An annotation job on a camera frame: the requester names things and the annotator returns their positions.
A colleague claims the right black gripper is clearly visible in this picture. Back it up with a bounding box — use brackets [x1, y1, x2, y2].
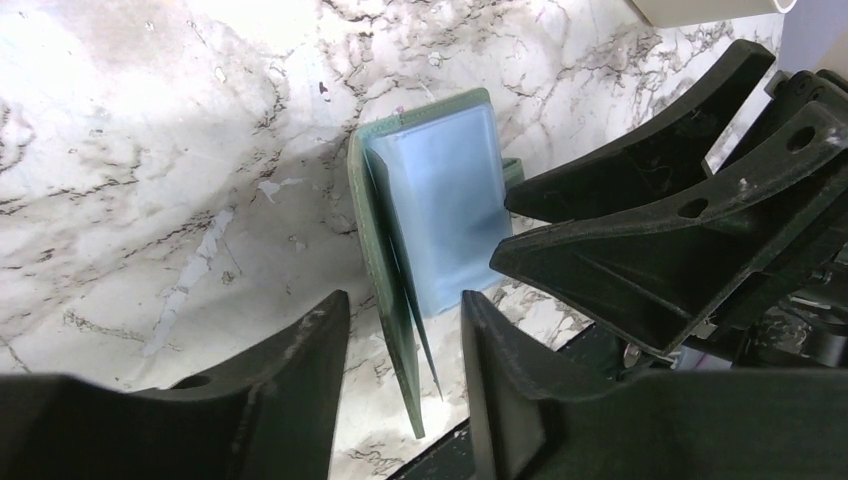
[491, 39, 847, 368]

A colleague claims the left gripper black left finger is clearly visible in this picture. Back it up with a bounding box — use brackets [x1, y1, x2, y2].
[1, 290, 350, 479]

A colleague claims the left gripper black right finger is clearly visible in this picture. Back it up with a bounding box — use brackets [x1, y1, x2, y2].
[461, 290, 847, 479]

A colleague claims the green card holder wallet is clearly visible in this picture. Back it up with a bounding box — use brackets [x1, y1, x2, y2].
[347, 88, 524, 438]

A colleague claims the white oblong plastic tray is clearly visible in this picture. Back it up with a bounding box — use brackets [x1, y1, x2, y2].
[632, 0, 797, 28]

